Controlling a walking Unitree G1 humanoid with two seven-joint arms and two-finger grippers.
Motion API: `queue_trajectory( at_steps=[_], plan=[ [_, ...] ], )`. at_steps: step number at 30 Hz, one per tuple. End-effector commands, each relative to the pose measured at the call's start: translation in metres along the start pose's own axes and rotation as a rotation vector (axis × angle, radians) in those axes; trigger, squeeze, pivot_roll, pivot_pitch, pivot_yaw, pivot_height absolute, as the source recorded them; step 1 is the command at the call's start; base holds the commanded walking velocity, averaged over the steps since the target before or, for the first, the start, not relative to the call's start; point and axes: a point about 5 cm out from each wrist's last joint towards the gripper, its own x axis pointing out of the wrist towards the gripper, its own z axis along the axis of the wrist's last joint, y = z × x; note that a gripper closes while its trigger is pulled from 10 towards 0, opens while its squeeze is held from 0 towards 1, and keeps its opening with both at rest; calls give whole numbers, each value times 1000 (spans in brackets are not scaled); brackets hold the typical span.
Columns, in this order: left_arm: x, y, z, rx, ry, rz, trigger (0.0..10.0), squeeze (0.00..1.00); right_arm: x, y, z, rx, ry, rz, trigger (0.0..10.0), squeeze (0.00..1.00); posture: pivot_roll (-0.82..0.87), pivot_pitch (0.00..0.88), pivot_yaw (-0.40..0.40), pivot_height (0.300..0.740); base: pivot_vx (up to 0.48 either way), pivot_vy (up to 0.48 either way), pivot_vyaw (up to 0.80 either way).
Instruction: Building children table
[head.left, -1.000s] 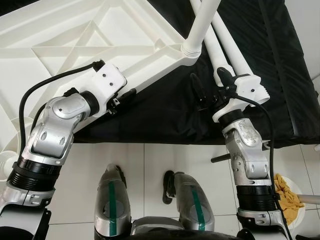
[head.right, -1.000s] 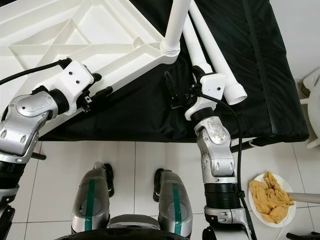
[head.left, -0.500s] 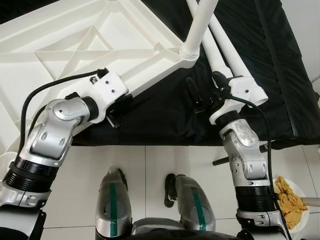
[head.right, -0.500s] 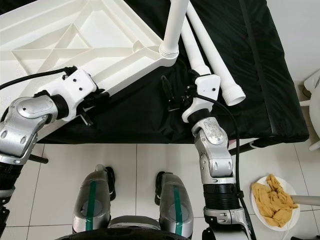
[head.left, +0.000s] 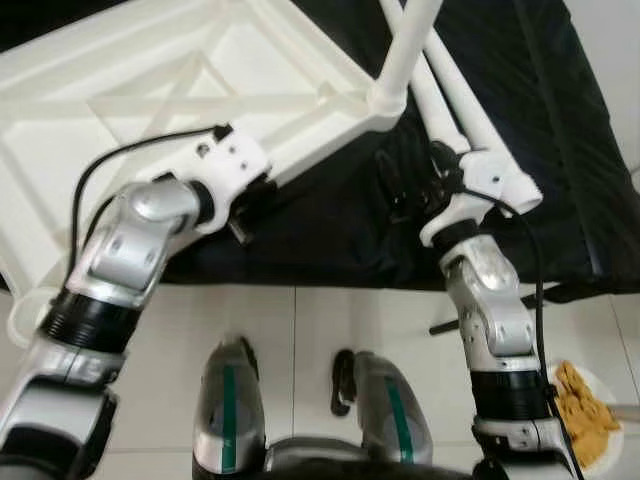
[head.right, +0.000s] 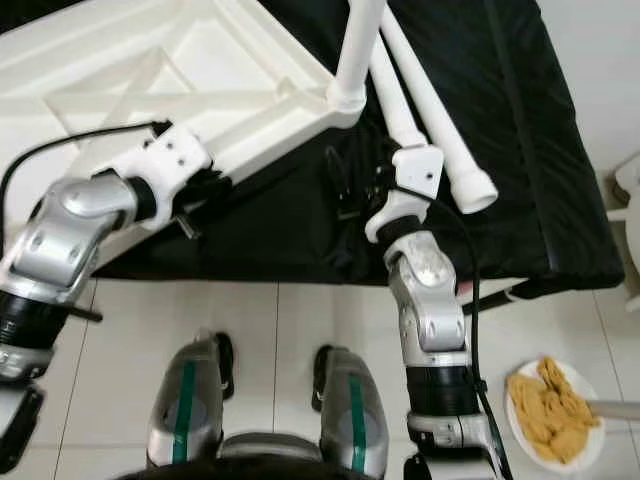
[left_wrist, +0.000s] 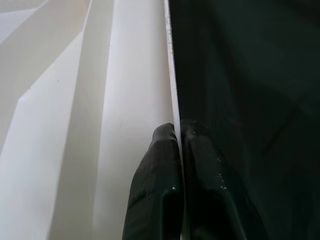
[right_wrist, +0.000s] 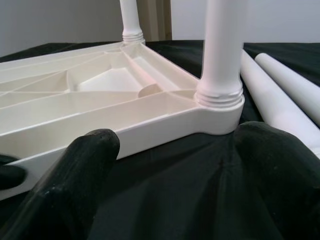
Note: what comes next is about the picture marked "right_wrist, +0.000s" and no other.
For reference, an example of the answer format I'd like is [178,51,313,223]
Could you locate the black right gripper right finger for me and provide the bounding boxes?
[234,121,320,240]

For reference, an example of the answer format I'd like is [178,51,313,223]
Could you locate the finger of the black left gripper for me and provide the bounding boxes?
[0,153,18,165]
[0,164,27,194]

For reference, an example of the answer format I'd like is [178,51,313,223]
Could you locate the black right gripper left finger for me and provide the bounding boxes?
[0,128,121,240]

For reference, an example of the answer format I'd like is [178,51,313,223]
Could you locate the white plastic table leg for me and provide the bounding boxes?
[254,52,320,129]
[240,48,320,157]
[194,0,245,112]
[119,0,146,45]

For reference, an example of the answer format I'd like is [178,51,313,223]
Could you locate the white plastic children table top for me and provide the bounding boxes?
[0,41,245,201]

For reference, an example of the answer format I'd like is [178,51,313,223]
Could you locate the black cloth table cover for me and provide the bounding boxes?
[0,38,320,240]

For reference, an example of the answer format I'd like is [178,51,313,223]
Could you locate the white door frame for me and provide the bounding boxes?
[136,0,174,42]

